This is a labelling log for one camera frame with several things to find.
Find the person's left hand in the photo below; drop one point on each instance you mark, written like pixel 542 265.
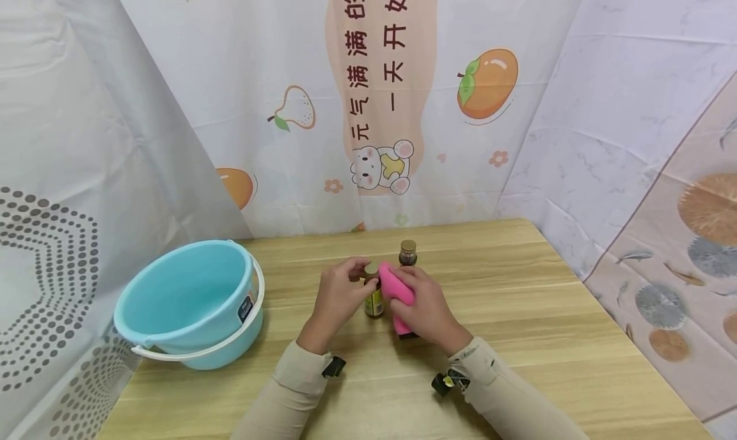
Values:
pixel 334 306

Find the person's right hand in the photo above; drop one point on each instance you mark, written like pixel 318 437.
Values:
pixel 429 315

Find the person's left thumb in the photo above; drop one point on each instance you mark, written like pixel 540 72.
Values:
pixel 367 284

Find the person's left index finger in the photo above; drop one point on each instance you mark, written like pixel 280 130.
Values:
pixel 354 263

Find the person's right fingers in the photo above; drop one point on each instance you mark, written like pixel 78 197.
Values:
pixel 406 280

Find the pink cloth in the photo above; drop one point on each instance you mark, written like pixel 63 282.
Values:
pixel 394 285

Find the brown bottle with yellow label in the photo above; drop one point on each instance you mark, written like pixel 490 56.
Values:
pixel 374 304

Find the person's left forearm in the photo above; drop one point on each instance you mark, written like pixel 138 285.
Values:
pixel 288 395

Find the person's right forearm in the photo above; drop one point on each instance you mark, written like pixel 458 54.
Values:
pixel 518 401

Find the brown bottle with gold cap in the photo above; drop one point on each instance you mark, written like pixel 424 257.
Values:
pixel 407 254

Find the black wrist band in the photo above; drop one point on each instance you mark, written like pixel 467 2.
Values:
pixel 334 366
pixel 446 382

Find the light blue plastic bucket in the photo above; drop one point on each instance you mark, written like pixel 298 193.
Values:
pixel 190 299

